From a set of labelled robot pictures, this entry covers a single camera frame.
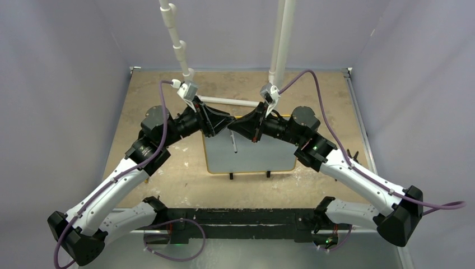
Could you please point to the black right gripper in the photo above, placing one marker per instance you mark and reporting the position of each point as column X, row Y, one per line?
column 259, row 129

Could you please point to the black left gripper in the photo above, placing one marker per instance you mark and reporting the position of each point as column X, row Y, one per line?
column 204, row 121

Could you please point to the white whiteboard marker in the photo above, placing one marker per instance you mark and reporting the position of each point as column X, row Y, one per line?
column 233, row 140

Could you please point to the yellow framed whiteboard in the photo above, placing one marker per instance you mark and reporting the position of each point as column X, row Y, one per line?
column 268, row 154

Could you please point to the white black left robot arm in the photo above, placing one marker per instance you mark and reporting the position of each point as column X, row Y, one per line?
column 86, row 229

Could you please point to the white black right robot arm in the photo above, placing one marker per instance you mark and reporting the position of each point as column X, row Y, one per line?
column 393, row 211

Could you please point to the black pliers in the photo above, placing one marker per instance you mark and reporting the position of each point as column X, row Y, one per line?
column 353, row 157

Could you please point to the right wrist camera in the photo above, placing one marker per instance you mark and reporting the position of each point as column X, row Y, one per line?
column 271, row 96

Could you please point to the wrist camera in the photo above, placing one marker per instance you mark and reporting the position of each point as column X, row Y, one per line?
column 187, row 92
column 271, row 96

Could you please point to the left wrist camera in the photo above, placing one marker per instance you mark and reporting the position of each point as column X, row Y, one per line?
column 187, row 92

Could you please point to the aluminium table edge rail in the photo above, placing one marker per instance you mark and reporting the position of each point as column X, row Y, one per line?
column 403, row 254

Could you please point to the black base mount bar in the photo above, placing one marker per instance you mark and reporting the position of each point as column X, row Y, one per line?
column 302, row 225

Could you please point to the white PVC pipe frame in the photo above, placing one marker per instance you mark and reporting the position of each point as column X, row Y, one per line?
column 222, row 48

